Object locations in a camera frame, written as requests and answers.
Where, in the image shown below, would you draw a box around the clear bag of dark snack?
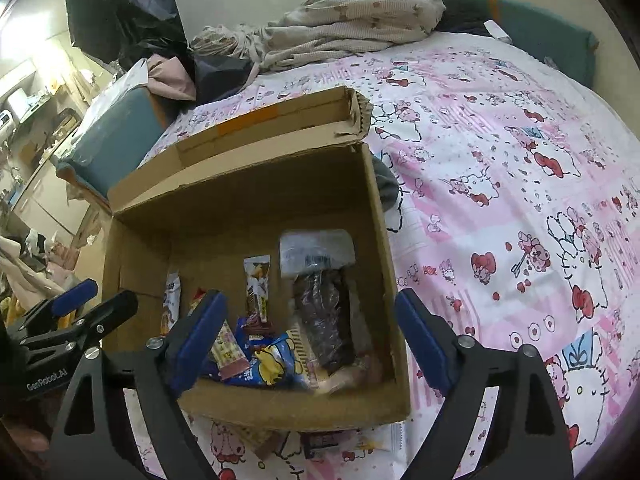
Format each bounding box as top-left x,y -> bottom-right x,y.
279,229 -> 359,377

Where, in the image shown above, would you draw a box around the white packet navy end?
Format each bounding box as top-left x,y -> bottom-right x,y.
350,422 -> 407,454

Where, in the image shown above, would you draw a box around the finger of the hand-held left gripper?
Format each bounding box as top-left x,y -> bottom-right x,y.
65,289 -> 140,350
14,279 -> 99,333

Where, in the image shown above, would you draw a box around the small white object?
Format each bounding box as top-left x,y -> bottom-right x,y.
484,20 -> 512,42

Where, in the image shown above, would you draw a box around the cardboard box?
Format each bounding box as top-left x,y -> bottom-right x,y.
102,85 -> 412,433

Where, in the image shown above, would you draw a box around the crumpled floral quilt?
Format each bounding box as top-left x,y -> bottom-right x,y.
190,0 -> 447,74

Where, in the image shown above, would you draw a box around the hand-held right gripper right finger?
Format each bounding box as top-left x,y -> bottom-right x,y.
394,287 -> 576,480

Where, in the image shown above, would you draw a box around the navy red snack packet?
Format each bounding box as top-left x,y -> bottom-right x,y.
235,317 -> 276,342

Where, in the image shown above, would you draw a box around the dark snack packet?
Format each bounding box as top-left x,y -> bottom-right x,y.
300,432 -> 343,459

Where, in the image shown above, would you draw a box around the white brown print snack packet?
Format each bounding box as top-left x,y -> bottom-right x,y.
160,272 -> 182,337

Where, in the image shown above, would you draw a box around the blue yellow cartoon snack packet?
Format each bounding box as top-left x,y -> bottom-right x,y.
220,330 -> 311,392

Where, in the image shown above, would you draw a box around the large black plastic bag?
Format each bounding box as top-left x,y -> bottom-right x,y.
65,0 -> 193,67

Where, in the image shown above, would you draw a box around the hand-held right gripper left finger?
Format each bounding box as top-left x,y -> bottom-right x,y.
50,289 -> 228,480

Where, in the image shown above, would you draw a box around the teal padded bed board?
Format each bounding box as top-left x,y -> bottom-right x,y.
55,87 -> 169,197
437,0 -> 599,87

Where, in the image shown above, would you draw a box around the pink cartoon printed bed sheet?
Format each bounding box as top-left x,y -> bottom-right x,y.
122,30 -> 640,480

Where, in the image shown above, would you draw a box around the pink cloth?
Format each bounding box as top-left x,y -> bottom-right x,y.
147,55 -> 198,104

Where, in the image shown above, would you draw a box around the white kitchen cabinets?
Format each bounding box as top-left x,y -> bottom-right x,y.
11,157 -> 81,239

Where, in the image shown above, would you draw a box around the brown striped snack stick packet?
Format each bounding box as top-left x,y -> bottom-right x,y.
243,255 -> 273,328

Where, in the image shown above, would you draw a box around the small dark bag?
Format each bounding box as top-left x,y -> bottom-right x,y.
192,55 -> 252,104

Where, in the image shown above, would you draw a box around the white cone print snack packet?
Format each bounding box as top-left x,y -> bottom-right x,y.
192,290 -> 249,381

